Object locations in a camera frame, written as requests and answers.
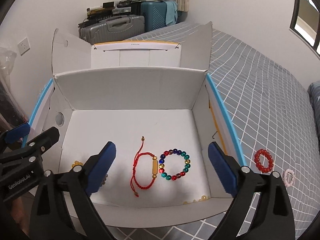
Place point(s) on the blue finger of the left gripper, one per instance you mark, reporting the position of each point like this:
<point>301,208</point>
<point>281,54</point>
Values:
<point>17,133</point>
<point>34,149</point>

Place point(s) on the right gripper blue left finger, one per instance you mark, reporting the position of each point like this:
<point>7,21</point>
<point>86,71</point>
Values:
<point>50,218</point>

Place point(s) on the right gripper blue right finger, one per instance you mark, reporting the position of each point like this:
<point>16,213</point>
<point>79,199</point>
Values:
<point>273,217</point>

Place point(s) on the grey grid bed sheet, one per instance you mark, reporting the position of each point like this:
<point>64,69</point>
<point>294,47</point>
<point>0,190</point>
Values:
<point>269,109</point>

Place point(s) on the blue yellow cardboard box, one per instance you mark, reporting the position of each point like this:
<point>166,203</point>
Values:
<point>154,98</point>

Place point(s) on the folded blue grey duvet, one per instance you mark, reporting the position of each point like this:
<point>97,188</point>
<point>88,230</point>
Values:
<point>314,94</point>

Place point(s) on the grey hard suitcase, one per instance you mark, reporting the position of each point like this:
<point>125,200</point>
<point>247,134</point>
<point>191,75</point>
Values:
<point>112,29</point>

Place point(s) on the teal suitcase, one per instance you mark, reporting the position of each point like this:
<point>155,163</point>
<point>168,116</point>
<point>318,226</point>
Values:
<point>158,14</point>

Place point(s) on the dark framed window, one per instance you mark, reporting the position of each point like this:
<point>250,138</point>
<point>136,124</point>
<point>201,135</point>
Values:
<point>305,22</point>

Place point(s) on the white wall socket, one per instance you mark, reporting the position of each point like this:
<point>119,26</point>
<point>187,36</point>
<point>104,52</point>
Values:
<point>23,46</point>

